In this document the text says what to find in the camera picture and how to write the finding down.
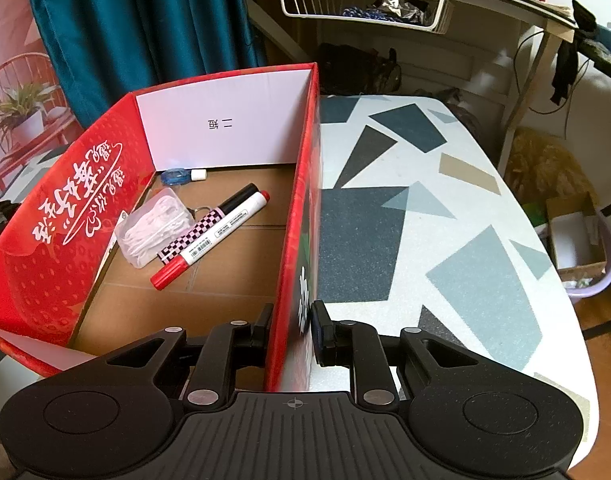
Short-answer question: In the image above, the teal curtain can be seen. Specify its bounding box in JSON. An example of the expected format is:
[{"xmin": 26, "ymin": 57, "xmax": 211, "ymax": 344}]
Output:
[{"xmin": 29, "ymin": 0, "xmax": 264, "ymax": 127}]

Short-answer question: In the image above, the lilac basin with cartons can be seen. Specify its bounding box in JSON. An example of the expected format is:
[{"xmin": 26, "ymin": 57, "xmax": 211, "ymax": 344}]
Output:
[{"xmin": 545, "ymin": 192, "xmax": 611, "ymax": 304}]

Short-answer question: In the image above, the clear box of floss picks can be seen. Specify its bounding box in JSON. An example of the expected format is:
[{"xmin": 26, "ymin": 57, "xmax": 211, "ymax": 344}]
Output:
[{"xmin": 115, "ymin": 188, "xmax": 195, "ymax": 269}]

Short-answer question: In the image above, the pink checkered black pen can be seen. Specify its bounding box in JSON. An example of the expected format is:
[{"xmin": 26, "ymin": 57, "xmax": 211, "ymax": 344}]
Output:
[{"xmin": 157, "ymin": 183, "xmax": 259, "ymax": 264}]

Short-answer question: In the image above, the red strawberry cardboard box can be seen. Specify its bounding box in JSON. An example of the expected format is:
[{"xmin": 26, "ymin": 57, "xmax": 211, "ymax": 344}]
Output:
[{"xmin": 0, "ymin": 64, "xmax": 321, "ymax": 391}]

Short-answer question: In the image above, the geometric patterned tablecloth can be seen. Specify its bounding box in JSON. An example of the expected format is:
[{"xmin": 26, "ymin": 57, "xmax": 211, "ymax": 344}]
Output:
[{"xmin": 277, "ymin": 93, "xmax": 601, "ymax": 470}]

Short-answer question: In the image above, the red white marker pen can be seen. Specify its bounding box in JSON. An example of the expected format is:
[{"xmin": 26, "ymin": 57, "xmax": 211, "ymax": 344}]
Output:
[{"xmin": 150, "ymin": 191, "xmax": 270, "ymax": 290}]

